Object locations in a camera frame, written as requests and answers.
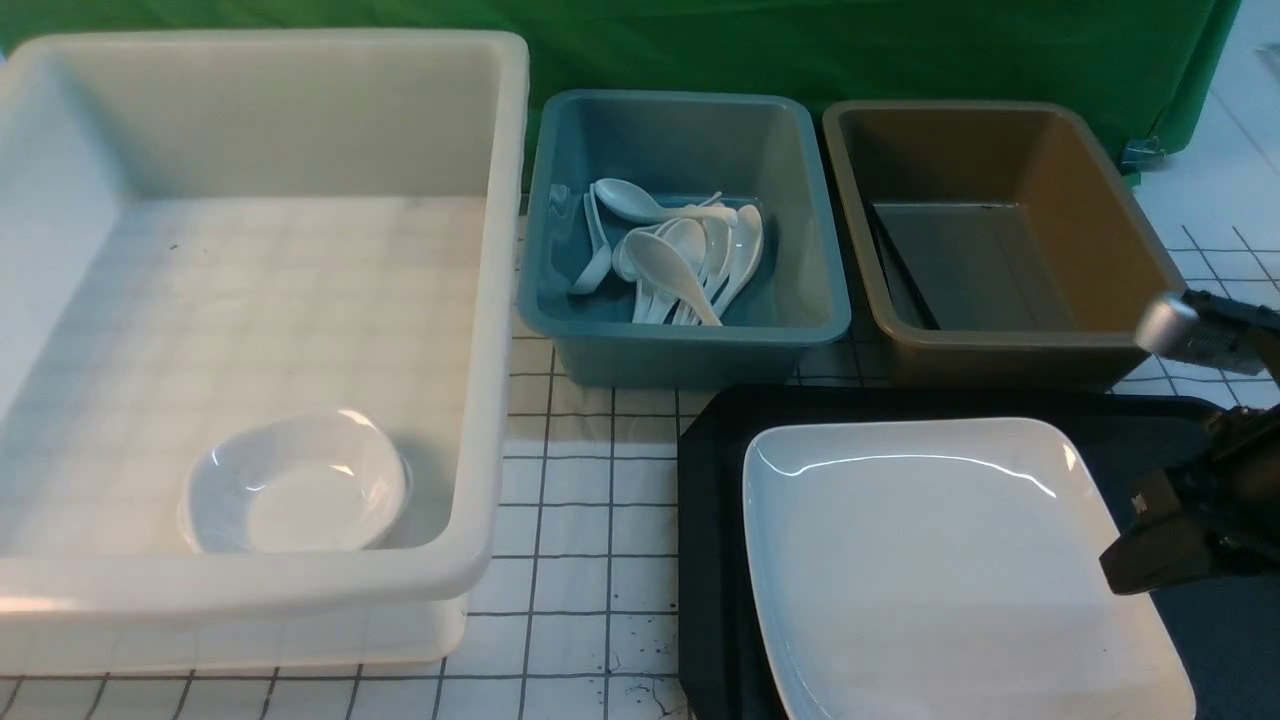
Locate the brown plastic bin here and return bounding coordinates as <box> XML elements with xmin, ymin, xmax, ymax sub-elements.
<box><xmin>822</xmin><ymin>100</ymin><xmax>1187</xmax><ymax>389</ymax></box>

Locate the metal binder clip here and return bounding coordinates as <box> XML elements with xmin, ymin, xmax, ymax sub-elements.
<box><xmin>1117</xmin><ymin>136</ymin><xmax>1169</xmax><ymax>176</ymax></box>

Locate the white spoon centre pile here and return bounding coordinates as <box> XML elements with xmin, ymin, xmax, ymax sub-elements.
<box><xmin>625</xmin><ymin>218</ymin><xmax>708</xmax><ymax>324</ymax></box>

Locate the white ceramic soup spoon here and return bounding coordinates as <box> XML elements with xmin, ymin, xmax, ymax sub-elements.
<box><xmin>623</xmin><ymin>231</ymin><xmax>722</xmax><ymax>327</ymax></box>

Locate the white bowl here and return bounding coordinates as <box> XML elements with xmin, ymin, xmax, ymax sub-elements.
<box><xmin>177</xmin><ymin>407</ymin><xmax>413</xmax><ymax>553</ymax></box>

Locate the blue plastic bin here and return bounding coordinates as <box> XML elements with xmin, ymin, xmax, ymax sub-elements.
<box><xmin>516</xmin><ymin>88</ymin><xmax>851</xmax><ymax>391</ymax></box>

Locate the large white plastic bin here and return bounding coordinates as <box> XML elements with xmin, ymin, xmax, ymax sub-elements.
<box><xmin>3</xmin><ymin>28</ymin><xmax>530</xmax><ymax>676</ymax></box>

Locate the green backdrop cloth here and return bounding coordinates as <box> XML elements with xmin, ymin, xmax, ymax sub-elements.
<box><xmin>3</xmin><ymin>1</ymin><xmax>1239</xmax><ymax>197</ymax></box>

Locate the black serving tray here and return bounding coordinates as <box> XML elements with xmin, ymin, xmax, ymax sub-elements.
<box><xmin>678</xmin><ymin>386</ymin><xmax>1279</xmax><ymax>719</ymax></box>

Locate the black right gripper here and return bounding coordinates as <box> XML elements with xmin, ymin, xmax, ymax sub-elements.
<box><xmin>1100</xmin><ymin>406</ymin><xmax>1279</xmax><ymax>596</ymax></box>

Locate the white spoon far left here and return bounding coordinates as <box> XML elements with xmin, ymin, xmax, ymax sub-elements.
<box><xmin>570</xmin><ymin>183</ymin><xmax>612</xmax><ymax>296</ymax></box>

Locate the white square rice plate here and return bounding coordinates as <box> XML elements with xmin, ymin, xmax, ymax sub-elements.
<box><xmin>742</xmin><ymin>416</ymin><xmax>1197</xmax><ymax>719</ymax></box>

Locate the white spoon far right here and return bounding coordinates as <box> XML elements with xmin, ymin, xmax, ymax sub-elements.
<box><xmin>712</xmin><ymin>204</ymin><xmax>764</xmax><ymax>316</ymax></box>

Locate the white spoon top of pile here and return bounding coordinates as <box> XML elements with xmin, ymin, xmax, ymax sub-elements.
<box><xmin>590</xmin><ymin>178</ymin><xmax>737</xmax><ymax>225</ymax></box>

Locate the black chopsticks pair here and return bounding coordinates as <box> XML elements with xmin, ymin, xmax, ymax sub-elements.
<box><xmin>863</xmin><ymin>202</ymin><xmax>940</xmax><ymax>331</ymax></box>

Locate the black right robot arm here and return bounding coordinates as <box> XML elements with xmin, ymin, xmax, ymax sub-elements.
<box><xmin>1100</xmin><ymin>290</ymin><xmax>1279</xmax><ymax>596</ymax></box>

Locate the white round spoon behind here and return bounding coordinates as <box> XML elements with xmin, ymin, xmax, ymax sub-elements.
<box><xmin>611</xmin><ymin>225</ymin><xmax>655</xmax><ymax>283</ymax></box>

